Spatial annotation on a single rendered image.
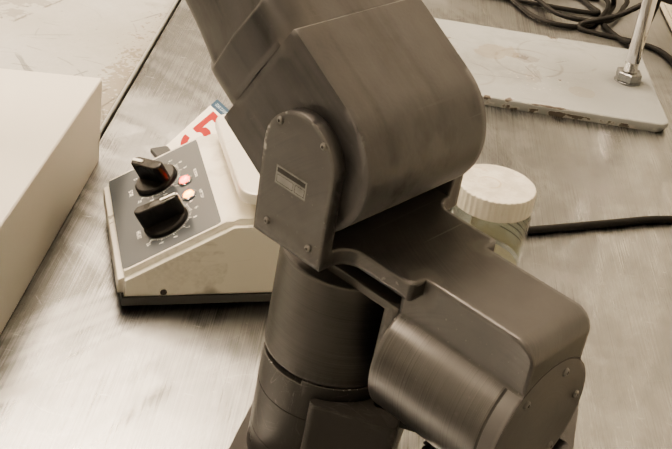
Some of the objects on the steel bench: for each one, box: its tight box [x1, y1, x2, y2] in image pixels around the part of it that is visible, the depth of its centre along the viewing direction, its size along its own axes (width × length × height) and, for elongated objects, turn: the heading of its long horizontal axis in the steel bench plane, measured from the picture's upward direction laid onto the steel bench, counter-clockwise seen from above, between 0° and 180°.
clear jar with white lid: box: [448, 164, 537, 267], centre depth 86 cm, size 6×6×8 cm
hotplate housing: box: [103, 134, 280, 306], centre depth 84 cm, size 22×13×8 cm, turn 91°
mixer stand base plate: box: [434, 18, 669, 132], centre depth 124 cm, size 30×20×1 cm, turn 72°
